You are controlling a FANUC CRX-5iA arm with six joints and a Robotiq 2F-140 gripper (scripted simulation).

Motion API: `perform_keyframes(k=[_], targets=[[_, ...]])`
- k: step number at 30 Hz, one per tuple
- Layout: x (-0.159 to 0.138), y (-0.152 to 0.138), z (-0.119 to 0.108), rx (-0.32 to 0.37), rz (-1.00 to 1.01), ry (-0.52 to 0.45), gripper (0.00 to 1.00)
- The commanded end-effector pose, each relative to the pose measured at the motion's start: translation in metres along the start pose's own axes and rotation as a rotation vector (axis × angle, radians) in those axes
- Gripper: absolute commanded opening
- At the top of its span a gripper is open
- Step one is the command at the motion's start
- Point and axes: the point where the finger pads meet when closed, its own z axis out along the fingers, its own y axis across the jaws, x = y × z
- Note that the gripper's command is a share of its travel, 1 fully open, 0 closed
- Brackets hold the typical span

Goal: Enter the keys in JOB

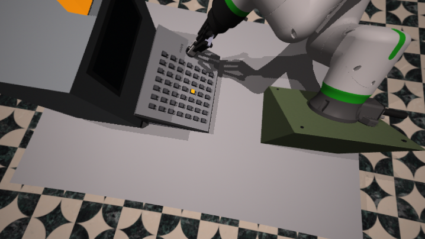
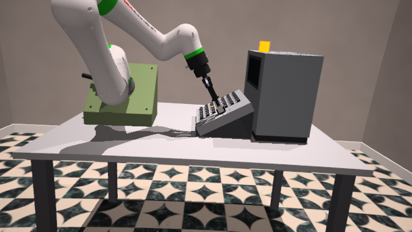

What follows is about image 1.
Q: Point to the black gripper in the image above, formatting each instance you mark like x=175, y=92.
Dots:
x=209, y=30

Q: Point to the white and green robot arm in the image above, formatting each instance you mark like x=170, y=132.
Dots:
x=359, y=56

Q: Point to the grey control console with keypad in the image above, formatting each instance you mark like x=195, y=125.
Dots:
x=88, y=59

